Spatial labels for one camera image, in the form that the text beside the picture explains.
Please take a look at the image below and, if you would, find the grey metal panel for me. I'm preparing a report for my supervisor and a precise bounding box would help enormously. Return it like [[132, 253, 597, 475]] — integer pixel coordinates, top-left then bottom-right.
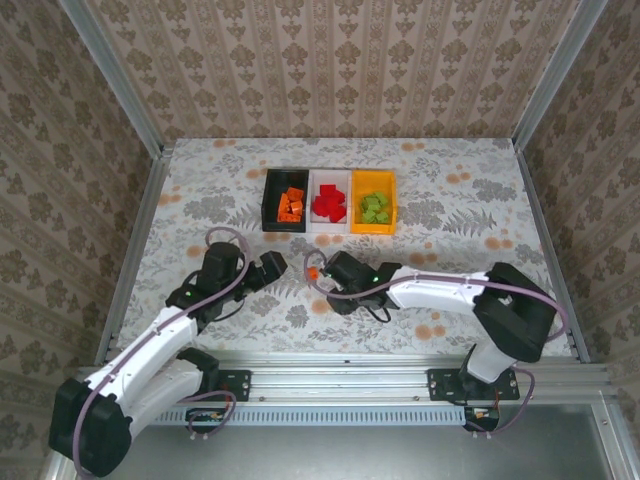
[[112, 424, 616, 480]]

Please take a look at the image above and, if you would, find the black plastic bin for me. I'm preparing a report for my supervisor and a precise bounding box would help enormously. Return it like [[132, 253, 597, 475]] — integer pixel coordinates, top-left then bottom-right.
[[261, 167, 310, 233]]

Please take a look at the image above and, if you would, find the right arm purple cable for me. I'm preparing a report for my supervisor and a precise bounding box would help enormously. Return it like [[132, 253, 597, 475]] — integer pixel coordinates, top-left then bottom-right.
[[303, 249, 571, 436]]

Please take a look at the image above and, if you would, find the floral table cover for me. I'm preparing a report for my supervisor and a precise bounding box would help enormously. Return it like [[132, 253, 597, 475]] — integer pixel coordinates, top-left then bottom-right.
[[117, 137, 584, 357]]

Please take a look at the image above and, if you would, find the aluminium cross beam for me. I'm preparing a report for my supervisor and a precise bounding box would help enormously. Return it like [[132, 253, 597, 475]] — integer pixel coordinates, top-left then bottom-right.
[[74, 349, 617, 407]]

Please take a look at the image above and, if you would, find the small wire connector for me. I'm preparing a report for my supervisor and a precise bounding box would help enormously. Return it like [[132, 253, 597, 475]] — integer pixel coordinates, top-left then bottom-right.
[[463, 405, 501, 434], [185, 407, 227, 435]]

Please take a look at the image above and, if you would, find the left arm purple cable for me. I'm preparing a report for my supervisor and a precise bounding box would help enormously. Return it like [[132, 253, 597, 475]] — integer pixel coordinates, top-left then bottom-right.
[[73, 226, 252, 475]]

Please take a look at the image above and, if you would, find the aluminium side rail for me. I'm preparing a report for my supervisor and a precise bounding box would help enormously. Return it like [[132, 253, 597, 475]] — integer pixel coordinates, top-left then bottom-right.
[[514, 148, 592, 364], [93, 144, 175, 365]]

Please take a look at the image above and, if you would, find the yellow-orange plastic bin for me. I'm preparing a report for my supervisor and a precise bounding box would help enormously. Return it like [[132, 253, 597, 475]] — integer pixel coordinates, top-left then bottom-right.
[[349, 169, 399, 235]]

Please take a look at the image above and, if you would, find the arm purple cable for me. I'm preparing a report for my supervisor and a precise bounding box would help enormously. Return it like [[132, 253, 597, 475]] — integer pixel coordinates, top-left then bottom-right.
[[73, 226, 252, 475], [303, 249, 571, 436]]

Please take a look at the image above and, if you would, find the left gripper thin black cable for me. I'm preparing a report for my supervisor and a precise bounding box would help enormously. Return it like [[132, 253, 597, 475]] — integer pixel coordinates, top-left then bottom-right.
[[214, 294, 247, 322]]

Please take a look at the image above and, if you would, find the aluminium lower frame rail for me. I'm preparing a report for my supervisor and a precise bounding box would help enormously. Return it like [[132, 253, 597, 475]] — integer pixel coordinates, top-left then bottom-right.
[[592, 399, 640, 480]]

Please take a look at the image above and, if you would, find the white plastic bin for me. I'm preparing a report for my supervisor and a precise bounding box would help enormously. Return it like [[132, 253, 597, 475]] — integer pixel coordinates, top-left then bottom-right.
[[307, 169, 353, 235]]

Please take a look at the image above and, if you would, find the grey slotted cable duct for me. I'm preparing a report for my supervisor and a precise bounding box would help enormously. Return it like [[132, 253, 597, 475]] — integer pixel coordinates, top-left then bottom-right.
[[154, 405, 469, 427]]

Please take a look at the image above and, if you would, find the aluminium upright post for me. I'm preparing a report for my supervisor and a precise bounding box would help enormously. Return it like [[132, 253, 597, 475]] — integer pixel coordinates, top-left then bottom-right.
[[58, 0, 166, 159], [512, 0, 609, 151]]

